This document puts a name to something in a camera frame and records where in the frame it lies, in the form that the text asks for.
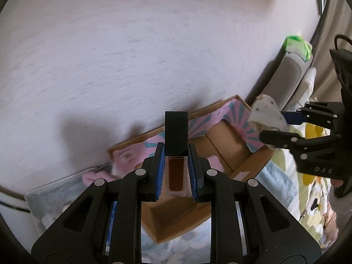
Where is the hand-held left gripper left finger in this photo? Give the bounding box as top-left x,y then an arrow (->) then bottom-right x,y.
31,142 -> 166,264

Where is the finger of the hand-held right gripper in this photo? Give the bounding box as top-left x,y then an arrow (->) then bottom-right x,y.
260,130 -> 342,160
280,102 -> 345,130

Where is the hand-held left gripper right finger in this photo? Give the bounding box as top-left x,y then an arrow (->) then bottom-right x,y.
188,143 -> 322,264

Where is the white spotted cloth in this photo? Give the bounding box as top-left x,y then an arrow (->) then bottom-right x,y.
248,94 -> 289,150

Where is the foundation bottle with black cap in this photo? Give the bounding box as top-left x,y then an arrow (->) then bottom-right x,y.
164,111 -> 189,198

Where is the cardboard box with pink lining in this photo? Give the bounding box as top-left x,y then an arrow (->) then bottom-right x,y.
107,95 -> 278,244

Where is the person's right forearm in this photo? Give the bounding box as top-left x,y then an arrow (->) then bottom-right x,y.
328,192 -> 348,242

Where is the white cushion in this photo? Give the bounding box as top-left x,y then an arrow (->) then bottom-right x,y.
297,67 -> 317,102

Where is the floral blanket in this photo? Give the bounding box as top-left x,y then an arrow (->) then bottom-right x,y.
26,99 -> 344,264

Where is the pink cloth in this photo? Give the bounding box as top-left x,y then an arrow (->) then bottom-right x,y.
82,168 -> 116,187

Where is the green packet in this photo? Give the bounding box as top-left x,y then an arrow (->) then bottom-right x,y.
284,35 -> 313,62

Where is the black cable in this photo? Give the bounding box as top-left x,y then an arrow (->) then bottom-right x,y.
334,34 -> 352,51

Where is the white bed frame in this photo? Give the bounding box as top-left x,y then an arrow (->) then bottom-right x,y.
0,184 -> 32,215

